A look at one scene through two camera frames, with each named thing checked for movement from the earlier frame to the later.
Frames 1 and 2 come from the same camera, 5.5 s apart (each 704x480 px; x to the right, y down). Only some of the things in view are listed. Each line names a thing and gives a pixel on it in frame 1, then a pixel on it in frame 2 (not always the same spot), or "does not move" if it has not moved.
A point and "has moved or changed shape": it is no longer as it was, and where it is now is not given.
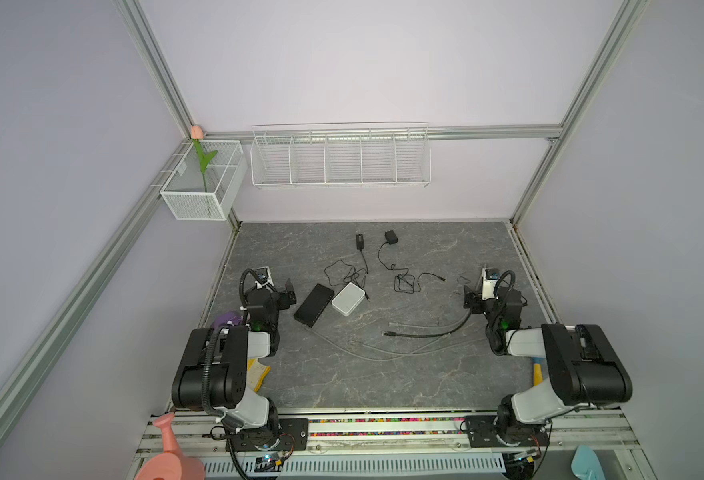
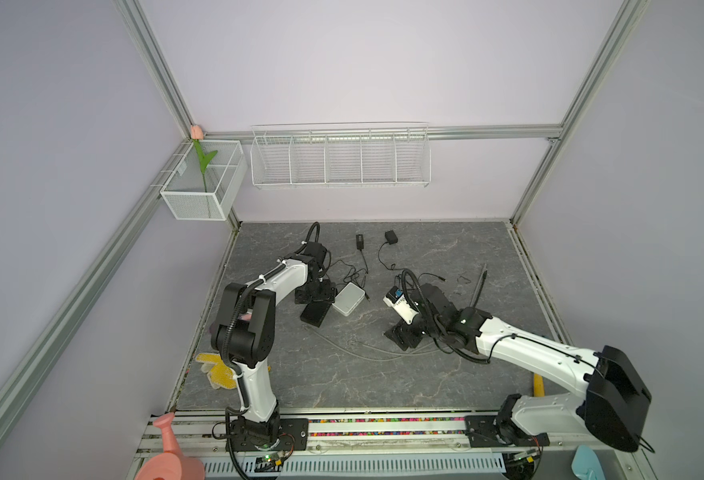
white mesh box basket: [204, 178] does not move
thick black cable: [390, 333] has moved or changed shape
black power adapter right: [391, 237] does not move
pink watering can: [172, 464] does not move
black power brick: [313, 306] does not move
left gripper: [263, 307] to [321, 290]
